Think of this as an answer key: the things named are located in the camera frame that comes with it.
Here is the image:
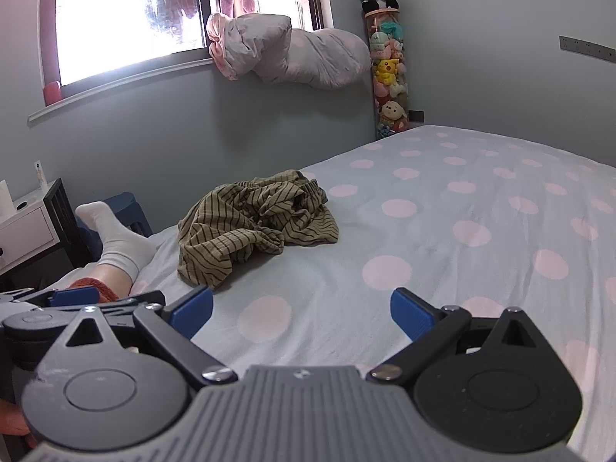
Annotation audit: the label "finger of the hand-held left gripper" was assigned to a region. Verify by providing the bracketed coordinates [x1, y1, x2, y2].
[47, 286, 164, 313]

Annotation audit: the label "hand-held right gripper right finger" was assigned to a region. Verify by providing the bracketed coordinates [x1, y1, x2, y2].
[368, 288, 555, 386]

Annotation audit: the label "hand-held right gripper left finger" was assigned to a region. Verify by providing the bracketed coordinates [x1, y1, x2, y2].
[45, 285, 238, 388]

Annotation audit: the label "beige dark-striped pants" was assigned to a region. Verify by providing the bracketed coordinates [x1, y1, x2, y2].
[176, 169, 340, 290]

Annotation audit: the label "person's left hand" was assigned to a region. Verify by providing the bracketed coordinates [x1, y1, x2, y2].
[0, 397, 37, 449]

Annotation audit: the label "rust orange fleece trousers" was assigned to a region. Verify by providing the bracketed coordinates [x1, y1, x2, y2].
[65, 276, 119, 305]

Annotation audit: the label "person's leg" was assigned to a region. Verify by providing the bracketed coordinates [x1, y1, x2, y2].
[94, 262, 134, 299]

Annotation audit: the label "bed with polka dot sheet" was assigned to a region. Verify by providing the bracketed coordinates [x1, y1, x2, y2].
[48, 124, 616, 462]

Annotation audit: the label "white sock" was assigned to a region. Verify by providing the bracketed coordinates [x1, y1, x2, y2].
[75, 201, 158, 285]

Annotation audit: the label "white black-framed nightstand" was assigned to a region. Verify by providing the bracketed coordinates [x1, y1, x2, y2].
[0, 178, 92, 276]

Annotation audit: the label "blue stool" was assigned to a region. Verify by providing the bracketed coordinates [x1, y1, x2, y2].
[101, 191, 154, 238]

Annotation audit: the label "white window sill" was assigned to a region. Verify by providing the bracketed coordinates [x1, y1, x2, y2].
[28, 57, 215, 124]

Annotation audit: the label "pile of small plush toys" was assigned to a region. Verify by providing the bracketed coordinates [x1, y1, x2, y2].
[368, 18, 410, 136]

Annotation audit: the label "window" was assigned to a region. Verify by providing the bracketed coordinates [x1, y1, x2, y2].
[41, 0, 335, 102]

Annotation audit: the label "knotted polka dot curtain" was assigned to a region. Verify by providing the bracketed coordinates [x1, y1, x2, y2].
[206, 12, 372, 90]

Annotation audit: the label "clear toy tube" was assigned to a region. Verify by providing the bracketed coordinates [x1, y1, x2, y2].
[362, 8, 411, 140]

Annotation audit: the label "grey wall socket strip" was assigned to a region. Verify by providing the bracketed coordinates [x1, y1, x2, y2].
[559, 35, 616, 63]

